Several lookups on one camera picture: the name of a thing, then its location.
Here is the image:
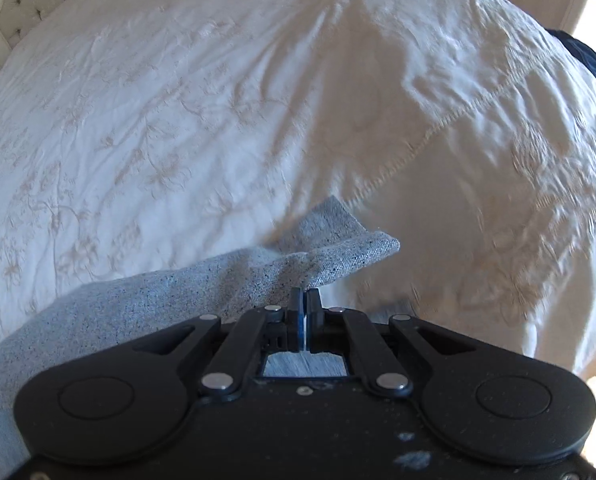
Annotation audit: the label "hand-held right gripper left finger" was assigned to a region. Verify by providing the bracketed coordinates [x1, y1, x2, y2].
[132, 287, 305, 402]

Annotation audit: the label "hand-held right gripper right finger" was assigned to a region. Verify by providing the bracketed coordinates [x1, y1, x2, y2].
[304, 287, 477, 401]

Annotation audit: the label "grey pants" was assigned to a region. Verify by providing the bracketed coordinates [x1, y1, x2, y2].
[0, 196, 413, 480]

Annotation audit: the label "cream embroidered bedspread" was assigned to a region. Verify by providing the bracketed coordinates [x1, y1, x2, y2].
[0, 0, 596, 380]

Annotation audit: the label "dark blue cloth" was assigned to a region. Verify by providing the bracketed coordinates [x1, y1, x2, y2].
[548, 29, 596, 98]

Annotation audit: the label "tufted cream headboard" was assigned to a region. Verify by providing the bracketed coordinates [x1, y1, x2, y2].
[0, 0, 129, 86]

